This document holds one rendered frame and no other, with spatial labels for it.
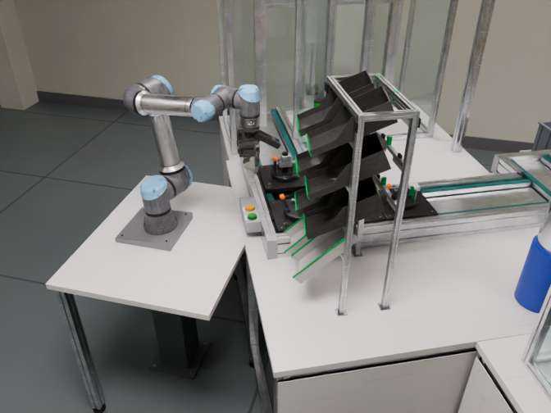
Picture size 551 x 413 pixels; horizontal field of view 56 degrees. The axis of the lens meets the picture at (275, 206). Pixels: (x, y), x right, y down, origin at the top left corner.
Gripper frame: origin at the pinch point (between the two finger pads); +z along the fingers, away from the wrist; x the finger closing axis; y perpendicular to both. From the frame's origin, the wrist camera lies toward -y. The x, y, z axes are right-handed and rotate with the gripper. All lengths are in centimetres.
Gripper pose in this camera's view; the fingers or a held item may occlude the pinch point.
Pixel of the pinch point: (257, 170)
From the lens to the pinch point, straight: 208.4
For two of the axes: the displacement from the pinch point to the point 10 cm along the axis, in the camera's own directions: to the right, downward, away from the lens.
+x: 1.9, 5.4, -8.2
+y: -9.8, 1.0, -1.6
